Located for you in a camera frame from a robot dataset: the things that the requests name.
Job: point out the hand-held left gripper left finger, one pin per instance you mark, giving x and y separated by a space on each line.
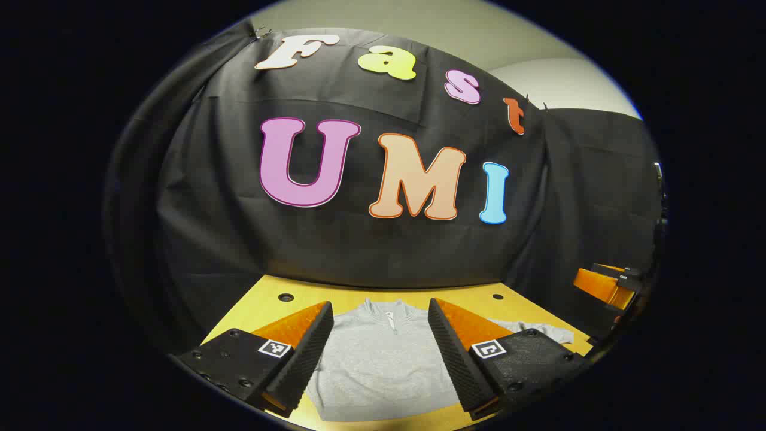
305 353

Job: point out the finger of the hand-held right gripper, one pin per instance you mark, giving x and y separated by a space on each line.
598 286

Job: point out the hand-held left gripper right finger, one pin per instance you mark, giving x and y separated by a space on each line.
452 353

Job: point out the black backdrop cloth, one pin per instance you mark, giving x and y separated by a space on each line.
371 251

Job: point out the grey zip-neck sweatshirt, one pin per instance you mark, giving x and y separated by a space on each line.
383 365

